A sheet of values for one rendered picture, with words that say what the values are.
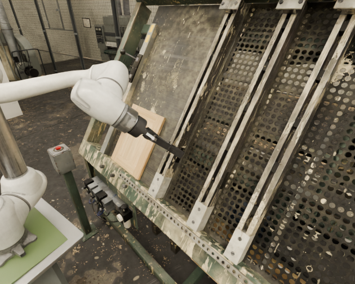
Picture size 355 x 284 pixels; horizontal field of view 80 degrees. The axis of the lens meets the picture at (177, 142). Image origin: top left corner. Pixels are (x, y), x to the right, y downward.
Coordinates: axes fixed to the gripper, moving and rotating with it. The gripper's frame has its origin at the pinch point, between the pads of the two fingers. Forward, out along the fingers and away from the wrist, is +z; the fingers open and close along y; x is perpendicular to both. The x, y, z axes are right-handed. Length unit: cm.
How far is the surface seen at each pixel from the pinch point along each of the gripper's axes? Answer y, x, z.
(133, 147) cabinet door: -56, -17, 4
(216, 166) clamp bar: 0.3, 4.0, 21.4
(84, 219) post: -102, -101, 19
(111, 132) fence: -76, -18, -9
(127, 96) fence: -76, 8, -14
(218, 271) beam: 18, -31, 39
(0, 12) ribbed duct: -577, 10, -256
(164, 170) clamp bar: -22.1, -13.1, 13.4
